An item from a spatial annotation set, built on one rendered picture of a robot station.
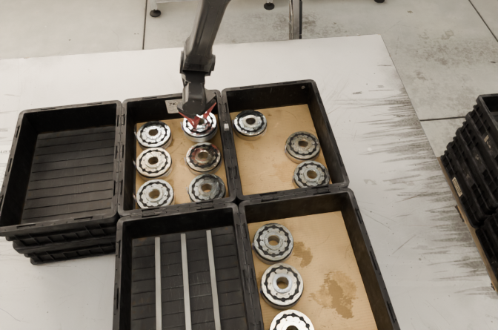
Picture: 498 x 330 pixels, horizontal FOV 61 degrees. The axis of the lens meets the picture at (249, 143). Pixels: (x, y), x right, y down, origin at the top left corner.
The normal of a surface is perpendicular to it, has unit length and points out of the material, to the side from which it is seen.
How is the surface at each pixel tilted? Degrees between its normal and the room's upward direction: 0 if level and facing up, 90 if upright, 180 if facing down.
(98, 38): 0
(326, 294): 0
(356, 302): 0
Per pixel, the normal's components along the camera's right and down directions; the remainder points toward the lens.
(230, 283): 0.00, -0.60
